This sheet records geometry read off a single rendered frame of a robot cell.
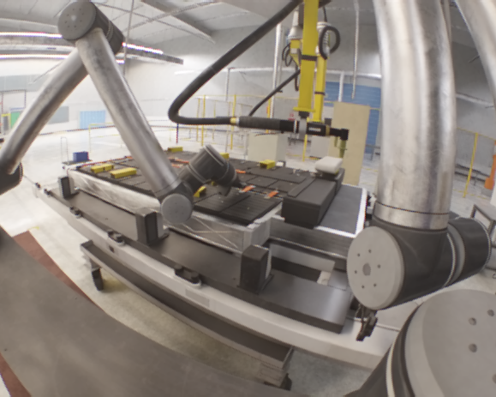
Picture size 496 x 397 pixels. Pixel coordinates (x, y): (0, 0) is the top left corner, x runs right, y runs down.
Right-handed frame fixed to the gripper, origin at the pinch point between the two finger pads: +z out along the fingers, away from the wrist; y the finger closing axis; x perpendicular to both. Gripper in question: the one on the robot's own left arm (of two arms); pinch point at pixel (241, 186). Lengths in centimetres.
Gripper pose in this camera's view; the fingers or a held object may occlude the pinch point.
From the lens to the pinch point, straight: 126.5
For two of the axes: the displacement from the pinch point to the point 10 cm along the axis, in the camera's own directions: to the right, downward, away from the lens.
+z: 3.6, 2.5, 9.0
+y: -8.8, -2.1, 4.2
